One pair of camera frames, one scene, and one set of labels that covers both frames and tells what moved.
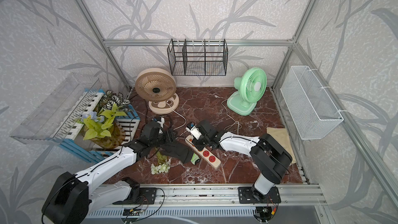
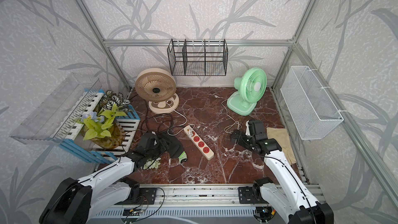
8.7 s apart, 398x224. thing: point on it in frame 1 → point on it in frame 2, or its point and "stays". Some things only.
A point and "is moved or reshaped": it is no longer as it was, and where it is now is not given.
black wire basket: (198, 57) stays
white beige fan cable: (182, 116) is moved or reshaped
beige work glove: (282, 137) stays
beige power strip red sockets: (204, 153) is moved or reshaped
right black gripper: (198, 147) → (241, 135)
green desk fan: (251, 87) stays
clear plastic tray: (51, 122) stays
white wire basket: (311, 109) stays
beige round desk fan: (158, 86) stays
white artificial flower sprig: (162, 165) → (155, 165)
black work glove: (177, 149) is moved or reshaped
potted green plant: (103, 130) stays
